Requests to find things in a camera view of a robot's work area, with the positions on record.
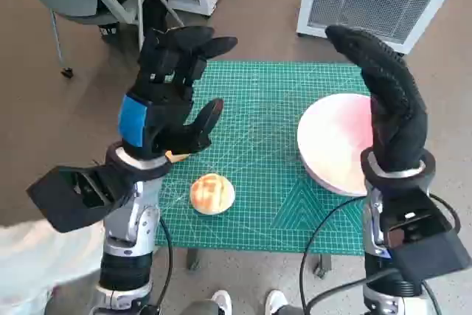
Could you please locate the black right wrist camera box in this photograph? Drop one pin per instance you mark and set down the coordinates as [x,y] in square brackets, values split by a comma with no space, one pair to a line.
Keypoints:
[427,252]

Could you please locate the white cloth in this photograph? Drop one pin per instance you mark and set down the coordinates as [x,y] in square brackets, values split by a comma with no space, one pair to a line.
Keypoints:
[37,267]

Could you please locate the green cutting mat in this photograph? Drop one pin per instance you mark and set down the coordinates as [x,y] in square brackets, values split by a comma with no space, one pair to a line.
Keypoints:
[258,127]

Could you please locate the oblong orange toy bread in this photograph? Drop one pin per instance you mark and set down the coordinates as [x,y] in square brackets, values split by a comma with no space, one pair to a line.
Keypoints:
[177,157]

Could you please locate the round toy bread bun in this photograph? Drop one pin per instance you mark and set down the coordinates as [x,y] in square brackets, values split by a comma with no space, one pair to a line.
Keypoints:
[212,193]

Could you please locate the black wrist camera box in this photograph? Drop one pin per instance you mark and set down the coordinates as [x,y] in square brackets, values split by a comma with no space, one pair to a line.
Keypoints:
[62,204]
[427,252]

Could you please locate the black table leg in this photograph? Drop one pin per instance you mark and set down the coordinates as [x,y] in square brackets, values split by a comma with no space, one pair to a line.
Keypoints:
[322,267]
[193,259]

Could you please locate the white shoe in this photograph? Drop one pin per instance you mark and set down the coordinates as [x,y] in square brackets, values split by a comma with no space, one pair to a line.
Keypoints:
[222,302]
[276,302]

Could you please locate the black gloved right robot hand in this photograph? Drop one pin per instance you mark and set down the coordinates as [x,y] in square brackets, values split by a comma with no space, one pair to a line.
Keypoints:
[398,108]

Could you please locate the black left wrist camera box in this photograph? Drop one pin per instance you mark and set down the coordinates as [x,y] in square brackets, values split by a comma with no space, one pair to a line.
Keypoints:
[62,204]

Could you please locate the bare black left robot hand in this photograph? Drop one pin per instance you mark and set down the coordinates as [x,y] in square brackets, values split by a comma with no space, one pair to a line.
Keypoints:
[166,86]

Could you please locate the pink bowl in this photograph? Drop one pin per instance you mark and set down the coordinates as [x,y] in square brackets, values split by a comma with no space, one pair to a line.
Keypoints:
[332,138]

